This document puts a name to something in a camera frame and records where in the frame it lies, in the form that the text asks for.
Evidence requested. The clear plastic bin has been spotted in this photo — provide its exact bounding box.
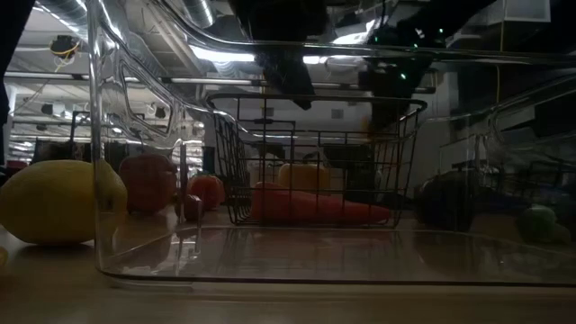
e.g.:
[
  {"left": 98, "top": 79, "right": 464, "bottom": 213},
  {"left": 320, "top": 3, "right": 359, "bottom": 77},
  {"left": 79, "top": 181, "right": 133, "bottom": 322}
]
[{"left": 85, "top": 0, "right": 576, "bottom": 289}]

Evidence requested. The yellow black cord reel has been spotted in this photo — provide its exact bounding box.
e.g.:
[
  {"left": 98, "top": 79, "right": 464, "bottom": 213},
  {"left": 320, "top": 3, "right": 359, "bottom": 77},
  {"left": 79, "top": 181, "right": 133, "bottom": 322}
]
[{"left": 48, "top": 34, "right": 83, "bottom": 73}]

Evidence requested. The black wire basket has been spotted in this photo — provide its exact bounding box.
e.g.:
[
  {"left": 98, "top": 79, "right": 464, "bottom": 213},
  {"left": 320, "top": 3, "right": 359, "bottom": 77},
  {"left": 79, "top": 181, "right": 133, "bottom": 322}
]
[{"left": 205, "top": 92, "right": 428, "bottom": 229}]

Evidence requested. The red bell pepper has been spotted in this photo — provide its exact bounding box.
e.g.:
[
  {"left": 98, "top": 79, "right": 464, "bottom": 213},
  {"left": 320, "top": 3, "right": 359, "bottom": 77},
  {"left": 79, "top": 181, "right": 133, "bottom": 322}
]
[{"left": 118, "top": 152, "right": 178, "bottom": 214}]

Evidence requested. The orange bell pepper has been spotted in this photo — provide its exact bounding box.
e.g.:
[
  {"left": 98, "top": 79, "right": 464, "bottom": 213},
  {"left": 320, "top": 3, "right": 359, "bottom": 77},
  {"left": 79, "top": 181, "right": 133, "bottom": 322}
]
[{"left": 187, "top": 173, "right": 226, "bottom": 211}]

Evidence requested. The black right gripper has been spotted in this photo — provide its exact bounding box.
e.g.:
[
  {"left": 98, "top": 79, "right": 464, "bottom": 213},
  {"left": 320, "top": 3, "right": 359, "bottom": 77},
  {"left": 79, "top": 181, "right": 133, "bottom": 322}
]
[{"left": 364, "top": 54, "right": 432, "bottom": 132}]

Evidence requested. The small green mushroom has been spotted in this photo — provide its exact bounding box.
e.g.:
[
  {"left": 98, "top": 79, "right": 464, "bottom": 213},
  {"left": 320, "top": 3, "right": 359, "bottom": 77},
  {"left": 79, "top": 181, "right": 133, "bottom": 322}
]
[{"left": 516, "top": 204, "right": 573, "bottom": 247}]

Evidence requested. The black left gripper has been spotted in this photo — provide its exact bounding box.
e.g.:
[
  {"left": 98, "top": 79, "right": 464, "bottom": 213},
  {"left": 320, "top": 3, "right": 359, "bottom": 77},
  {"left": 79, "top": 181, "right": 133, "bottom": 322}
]
[{"left": 229, "top": 0, "right": 329, "bottom": 112}]

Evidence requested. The red crate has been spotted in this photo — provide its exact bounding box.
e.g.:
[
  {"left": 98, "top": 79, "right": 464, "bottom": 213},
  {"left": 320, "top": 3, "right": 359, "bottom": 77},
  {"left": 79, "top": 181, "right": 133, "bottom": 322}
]
[{"left": 4, "top": 159, "right": 31, "bottom": 181}]

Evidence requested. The yellow bell pepper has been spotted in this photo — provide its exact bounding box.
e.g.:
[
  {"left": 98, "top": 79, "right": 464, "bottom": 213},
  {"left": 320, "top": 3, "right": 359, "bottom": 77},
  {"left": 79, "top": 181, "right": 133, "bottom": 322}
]
[{"left": 277, "top": 162, "right": 333, "bottom": 194}]

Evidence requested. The silver ventilation duct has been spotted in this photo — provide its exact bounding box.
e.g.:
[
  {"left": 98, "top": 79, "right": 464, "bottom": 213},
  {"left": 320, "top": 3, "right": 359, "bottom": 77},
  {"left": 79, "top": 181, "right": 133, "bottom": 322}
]
[{"left": 38, "top": 0, "right": 91, "bottom": 31}]

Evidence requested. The orange carrot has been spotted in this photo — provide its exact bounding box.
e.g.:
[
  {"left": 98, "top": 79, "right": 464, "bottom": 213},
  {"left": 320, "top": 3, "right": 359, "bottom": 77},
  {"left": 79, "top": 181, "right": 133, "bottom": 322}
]
[{"left": 250, "top": 180, "right": 392, "bottom": 226}]

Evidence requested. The yellow lemon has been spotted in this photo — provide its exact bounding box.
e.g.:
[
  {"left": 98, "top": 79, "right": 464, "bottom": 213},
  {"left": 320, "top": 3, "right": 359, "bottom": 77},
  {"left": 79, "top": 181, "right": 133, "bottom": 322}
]
[{"left": 0, "top": 159, "right": 129, "bottom": 247}]

